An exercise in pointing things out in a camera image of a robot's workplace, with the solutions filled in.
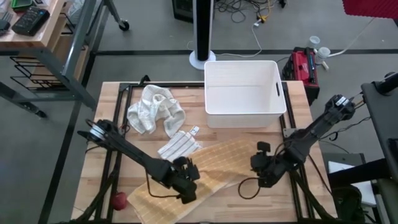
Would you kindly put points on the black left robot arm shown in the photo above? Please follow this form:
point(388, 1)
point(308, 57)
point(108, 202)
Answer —
point(130, 151)

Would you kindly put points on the dark grey desk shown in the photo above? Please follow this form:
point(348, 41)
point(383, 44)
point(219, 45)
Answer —
point(382, 124)

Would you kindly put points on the red foam panel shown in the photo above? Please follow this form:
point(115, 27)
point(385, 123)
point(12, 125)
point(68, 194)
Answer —
point(370, 7)

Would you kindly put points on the yellow checked towel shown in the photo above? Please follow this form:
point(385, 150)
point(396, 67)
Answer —
point(217, 161)

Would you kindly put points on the white board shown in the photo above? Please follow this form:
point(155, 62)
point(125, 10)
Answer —
point(339, 168)

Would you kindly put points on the black comb-shaped tool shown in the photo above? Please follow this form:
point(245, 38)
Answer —
point(3, 26)

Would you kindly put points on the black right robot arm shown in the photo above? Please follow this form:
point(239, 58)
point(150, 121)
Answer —
point(311, 133)

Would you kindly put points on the green box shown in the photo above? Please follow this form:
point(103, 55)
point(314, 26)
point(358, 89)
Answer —
point(21, 3)

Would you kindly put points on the white pink-striped towel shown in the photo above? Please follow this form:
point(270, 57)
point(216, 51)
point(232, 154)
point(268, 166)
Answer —
point(178, 146)

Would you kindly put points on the white perforated plastic basket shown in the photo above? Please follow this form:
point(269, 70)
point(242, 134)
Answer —
point(242, 90)

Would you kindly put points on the white plastic jar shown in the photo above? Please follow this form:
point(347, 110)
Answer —
point(314, 41)
point(322, 54)

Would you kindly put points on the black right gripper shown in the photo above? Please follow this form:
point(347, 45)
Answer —
point(267, 168)

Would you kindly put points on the red black tool bag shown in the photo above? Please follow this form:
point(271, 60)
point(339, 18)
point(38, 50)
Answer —
point(300, 68)

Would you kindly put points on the red apple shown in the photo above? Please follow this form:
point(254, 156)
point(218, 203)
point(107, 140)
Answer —
point(119, 201)

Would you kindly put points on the black keypad device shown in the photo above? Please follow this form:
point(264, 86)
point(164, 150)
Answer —
point(31, 20)

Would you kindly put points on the black equipment box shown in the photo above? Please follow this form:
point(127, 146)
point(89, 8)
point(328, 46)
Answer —
point(183, 11)

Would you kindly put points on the black aluminium table frame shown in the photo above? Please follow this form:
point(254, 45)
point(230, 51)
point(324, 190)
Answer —
point(183, 84)

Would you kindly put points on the black caster wheel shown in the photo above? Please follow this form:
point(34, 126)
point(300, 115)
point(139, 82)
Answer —
point(124, 25)

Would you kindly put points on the orange power plug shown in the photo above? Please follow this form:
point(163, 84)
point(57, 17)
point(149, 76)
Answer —
point(262, 19)

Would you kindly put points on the black cylindrical post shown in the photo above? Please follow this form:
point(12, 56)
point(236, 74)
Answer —
point(387, 84)

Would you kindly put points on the wooden workbench with grey legs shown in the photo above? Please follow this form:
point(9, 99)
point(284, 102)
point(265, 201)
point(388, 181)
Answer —
point(18, 40)

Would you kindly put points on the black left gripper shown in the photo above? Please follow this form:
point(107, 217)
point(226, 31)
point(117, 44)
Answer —
point(183, 180)

